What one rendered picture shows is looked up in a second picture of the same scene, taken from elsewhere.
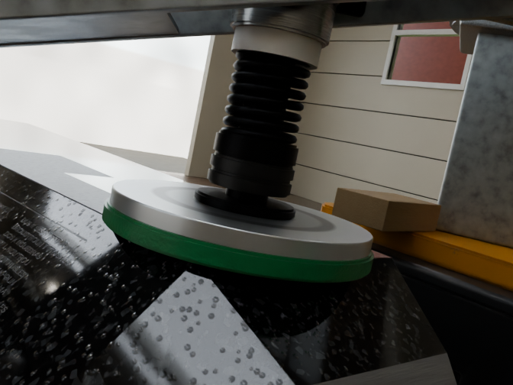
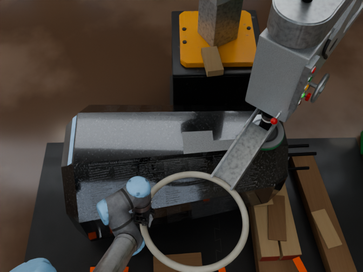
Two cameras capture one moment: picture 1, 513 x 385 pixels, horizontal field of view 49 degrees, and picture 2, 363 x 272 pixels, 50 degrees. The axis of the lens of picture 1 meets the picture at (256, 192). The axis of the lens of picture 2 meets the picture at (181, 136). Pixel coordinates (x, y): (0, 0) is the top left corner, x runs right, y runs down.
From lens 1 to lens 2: 2.05 m
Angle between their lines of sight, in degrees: 64
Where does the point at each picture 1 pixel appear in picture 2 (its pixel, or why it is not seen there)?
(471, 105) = (218, 19)
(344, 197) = (210, 72)
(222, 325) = (281, 148)
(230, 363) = (283, 149)
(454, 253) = (233, 63)
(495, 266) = (244, 63)
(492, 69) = (222, 8)
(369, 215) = (219, 73)
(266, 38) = not seen: hidden behind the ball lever
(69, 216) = not seen: hidden behind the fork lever
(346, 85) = not seen: outside the picture
